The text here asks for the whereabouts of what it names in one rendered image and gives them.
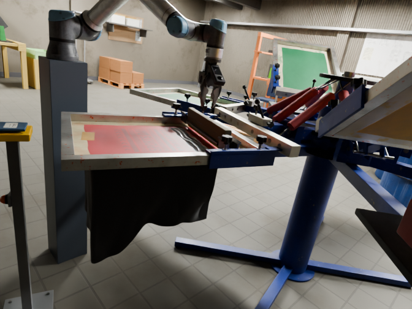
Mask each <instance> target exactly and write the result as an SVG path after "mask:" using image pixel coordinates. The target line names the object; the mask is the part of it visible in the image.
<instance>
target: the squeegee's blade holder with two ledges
mask: <svg viewBox="0 0 412 309"><path fill-rule="evenodd" d="M186 123H188V124H189V125H190V126H191V127H193V128H194V129H195V130H197V131H198V132H199V133H201V134H202V135H203V136H205V137H206V138H207V139H208V140H210V141H211V142H213V143H214V144H215V145H218V143H219V142H217V141H216V140H215V139H213V138H212V137H210V136H209V135H208V134H206V133H205V132H204V131H202V130H201V129H199V128H198V127H197V126H195V125H194V124H192V123H191V122H190V121H186Z"/></svg>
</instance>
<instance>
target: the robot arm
mask: <svg viewBox="0 0 412 309"><path fill-rule="evenodd" d="M128 1H129V0H99V1H98V2H97V3H96V4H95V5H94V6H93V7H92V8H91V9H90V10H84V11H83V12H82V13H81V14H80V15H76V14H75V12H74V11H70V10H49V12H48V27H49V44H48V48H47V51H46V58H49V59H56V60H61V61H79V56H78V53H77V49H76V47H75V39H79V40H86V41H95V40H98V38H100V36H101V32H102V28H103V24H104V23H105V22H106V21H107V20H108V19H109V18H110V17H111V16H112V15H113V14H115V13H116V12H117V11H118V10H119V9H120V8H121V7H123V6H124V5H125V4H126V3H127V2H128ZM139 1H140V2H141V3H142V4H143V5H144V6H145V7H146V8H147V9H148V10H149V11H150V12H151V13H152V14H153V15H154V16H155V17H156V18H158V19H159V20H160V21H161V22H162V23H163V24H164V25H165V26H166V27H167V30H168V32H169V34H170V35H171V36H174V37H176V38H182V39H186V40H189V41H197V42H205V43H207V48H206V49H205V51H206V52H205V56H206V58H205V59H204V61H205V69H204V70H203V71H199V76H200V77H199V78H198V83H200V92H199V93H198V97H199V99H200V104H201V107H203V106H204V105H205V100H206V95H207V94H208V89H207V87H210V86H212V87H213V90H212V93H211V94H210V96H211V98H212V100H213V101H212V108H214V106H215V104H216V102H217V100H218V98H219V96H220V93H221V89H222V86H224V84H225V82H226V81H225V79H224V77H223V74H222V72H221V70H220V68H219V65H217V63H221V59H222V57H223V49H224V42H225V38H226V29H227V23H226V22H225V21H224V20H218V19H211V20H210V22H209V24H205V23H197V22H195V21H191V20H188V19H186V18H185V17H184V16H183V15H182V14H181V13H179V12H178V11H177V10H176V9H175V8H174V7H173V6H172V5H171V4H170V3H169V2H168V1H167V0H139Z"/></svg>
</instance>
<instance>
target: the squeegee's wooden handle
mask: <svg viewBox="0 0 412 309"><path fill-rule="evenodd" d="M187 121H190V122H191V123H192V124H194V125H195V126H197V127H198V128H199V129H201V130H202V131H204V132H205V133H206V134H208V135H209V136H210V137H212V138H213V139H215V140H216V141H217V142H219V138H218V136H220V137H221V138H222V135H231V133H232V131H231V130H230V129H228V128H226V127H224V126H223V125H221V124H219V123H218V122H216V121H215V120H213V119H211V118H209V117H208V116H206V115H204V114H203V113H201V112H199V111H198V110H196V109H194V108H192V107H189V108H188V120H187Z"/></svg>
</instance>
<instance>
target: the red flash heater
mask: <svg viewBox="0 0 412 309"><path fill-rule="evenodd" d="M397 233H398V235H399V236H401V238H403V239H404V241H405V242H406V243H407V244H408V245H409V246H410V247H411V248H412V199H411V200H410V202H409V204H408V206H407V208H406V211H405V213H404V216H403V218H402V220H401V222H400V225H399V227H398V229H397Z"/></svg>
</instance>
